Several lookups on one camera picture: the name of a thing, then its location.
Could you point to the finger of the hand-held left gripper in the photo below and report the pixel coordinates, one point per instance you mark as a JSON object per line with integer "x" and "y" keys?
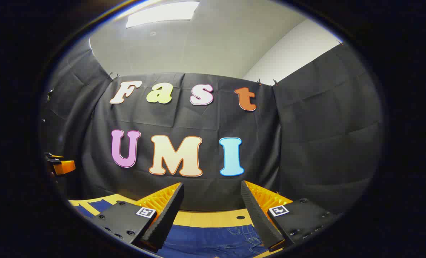
{"x": 65, "y": 167}

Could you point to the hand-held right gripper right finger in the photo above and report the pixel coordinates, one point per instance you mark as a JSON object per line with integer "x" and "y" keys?
{"x": 257, "y": 218}

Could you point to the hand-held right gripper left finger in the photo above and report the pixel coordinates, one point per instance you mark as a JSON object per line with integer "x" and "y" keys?
{"x": 166, "y": 218}

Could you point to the blue denim jeans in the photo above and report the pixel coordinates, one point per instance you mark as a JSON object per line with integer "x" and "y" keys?
{"x": 206, "y": 240}

